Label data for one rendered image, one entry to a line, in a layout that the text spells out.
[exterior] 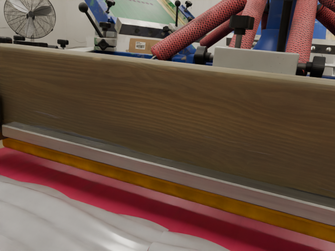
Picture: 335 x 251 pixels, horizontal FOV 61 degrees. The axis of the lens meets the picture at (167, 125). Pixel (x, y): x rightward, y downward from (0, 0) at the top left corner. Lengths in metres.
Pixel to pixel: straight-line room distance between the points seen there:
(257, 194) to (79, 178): 0.15
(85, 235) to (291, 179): 0.13
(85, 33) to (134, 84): 5.31
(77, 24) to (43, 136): 5.40
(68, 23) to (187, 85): 5.60
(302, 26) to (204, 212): 0.58
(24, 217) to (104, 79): 0.10
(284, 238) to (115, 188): 0.13
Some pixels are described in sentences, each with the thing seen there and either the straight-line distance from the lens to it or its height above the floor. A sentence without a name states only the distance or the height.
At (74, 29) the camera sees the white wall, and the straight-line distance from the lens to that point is 5.67.
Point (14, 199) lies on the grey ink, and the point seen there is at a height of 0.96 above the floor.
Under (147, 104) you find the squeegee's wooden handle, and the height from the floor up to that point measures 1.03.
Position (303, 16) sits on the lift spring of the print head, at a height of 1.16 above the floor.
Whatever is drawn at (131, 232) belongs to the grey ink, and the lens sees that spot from 0.19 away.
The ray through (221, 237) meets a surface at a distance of 0.20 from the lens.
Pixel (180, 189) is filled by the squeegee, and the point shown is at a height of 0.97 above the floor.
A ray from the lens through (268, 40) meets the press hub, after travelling 0.99.
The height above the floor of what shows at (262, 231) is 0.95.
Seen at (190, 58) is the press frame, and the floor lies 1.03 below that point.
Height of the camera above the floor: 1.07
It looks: 15 degrees down
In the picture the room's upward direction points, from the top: 5 degrees clockwise
